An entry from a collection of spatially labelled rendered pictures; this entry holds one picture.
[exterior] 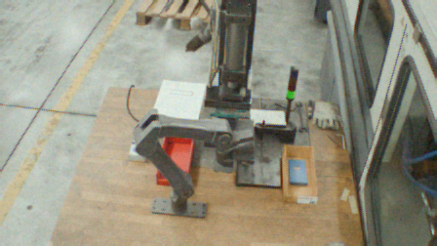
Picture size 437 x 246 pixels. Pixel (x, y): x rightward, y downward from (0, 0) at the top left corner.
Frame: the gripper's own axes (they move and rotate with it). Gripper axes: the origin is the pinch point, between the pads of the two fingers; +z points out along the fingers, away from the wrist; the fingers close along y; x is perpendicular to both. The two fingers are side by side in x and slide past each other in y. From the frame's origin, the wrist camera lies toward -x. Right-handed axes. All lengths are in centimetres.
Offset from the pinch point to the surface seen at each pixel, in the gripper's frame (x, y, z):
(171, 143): 23.5, 15.1, 19.4
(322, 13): -74, 258, 218
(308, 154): -33.4, 15.5, 17.3
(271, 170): -18.3, 5.8, 13.5
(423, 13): -59, 35, -57
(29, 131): 150, 64, 142
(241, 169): -6.4, 4.7, 13.0
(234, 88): -0.8, 30.9, -3.7
